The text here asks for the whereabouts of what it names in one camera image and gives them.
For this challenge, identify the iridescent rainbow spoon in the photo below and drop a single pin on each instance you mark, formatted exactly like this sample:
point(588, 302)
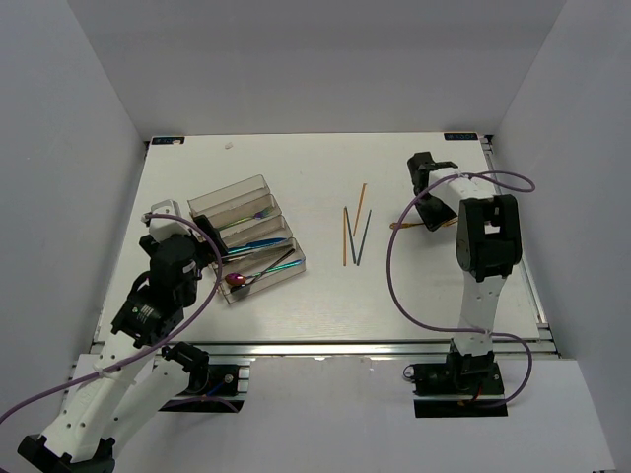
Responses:
point(237, 279)

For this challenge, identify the clear smoked utensil organizer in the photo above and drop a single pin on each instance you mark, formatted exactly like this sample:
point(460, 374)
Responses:
point(234, 202)

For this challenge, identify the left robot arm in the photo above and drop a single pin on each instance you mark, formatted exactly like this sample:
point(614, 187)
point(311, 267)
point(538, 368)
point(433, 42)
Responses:
point(137, 372)

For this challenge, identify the blue serrated knife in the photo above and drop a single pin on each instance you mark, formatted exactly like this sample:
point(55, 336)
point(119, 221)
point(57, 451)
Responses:
point(257, 244)

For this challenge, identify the aluminium table frame rail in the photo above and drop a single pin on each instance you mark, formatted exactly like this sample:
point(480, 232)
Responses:
point(401, 299)

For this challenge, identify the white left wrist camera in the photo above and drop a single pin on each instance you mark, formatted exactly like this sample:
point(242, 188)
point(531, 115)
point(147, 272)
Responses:
point(160, 223)

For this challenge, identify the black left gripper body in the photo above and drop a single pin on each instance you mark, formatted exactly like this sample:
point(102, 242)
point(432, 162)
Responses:
point(206, 252)

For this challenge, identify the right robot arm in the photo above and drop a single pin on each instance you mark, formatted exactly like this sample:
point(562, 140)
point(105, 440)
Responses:
point(488, 246)

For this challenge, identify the black knife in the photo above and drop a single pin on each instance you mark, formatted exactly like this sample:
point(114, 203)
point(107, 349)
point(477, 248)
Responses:
point(230, 257)

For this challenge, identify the orange chopstick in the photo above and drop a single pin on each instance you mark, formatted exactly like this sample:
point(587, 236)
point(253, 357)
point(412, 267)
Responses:
point(344, 238)
point(359, 207)

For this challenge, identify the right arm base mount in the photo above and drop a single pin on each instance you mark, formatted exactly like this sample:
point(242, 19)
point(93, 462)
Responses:
point(439, 395)

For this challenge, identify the grey-blue chopstick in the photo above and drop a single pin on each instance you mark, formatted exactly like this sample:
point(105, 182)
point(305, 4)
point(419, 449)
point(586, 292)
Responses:
point(364, 237)
point(350, 235)

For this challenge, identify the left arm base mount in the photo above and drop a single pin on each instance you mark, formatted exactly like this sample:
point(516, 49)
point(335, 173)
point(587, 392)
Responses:
point(211, 386)

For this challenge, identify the gold fork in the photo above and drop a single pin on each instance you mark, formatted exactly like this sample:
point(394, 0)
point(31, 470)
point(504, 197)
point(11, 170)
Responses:
point(394, 225)

